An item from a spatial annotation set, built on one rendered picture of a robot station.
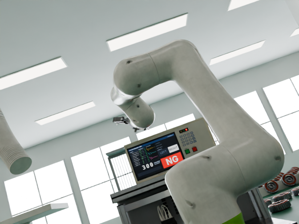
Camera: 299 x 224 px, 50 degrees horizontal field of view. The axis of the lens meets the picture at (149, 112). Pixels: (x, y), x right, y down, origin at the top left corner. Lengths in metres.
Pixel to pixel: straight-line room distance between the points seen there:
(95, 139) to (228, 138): 7.44
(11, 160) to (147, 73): 1.66
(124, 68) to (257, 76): 7.90
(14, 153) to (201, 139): 1.39
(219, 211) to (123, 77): 0.47
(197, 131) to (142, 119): 0.37
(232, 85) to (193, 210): 7.87
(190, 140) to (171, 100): 6.63
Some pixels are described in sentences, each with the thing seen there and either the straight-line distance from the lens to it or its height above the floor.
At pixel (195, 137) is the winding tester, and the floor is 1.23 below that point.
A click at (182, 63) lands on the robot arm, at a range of 0.97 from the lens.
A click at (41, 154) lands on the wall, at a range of 8.50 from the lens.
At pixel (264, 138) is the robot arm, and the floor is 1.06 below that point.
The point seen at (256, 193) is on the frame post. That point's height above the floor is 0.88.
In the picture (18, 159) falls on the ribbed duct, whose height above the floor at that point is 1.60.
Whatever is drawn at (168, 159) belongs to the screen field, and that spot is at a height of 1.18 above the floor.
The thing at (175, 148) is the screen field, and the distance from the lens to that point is 1.62.
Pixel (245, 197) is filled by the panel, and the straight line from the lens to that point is 1.78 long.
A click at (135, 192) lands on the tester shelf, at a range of 1.58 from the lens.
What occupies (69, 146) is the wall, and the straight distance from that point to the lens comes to 8.31.
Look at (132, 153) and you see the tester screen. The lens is 1.63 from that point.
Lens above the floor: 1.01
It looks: 15 degrees up
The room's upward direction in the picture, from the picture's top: 21 degrees counter-clockwise
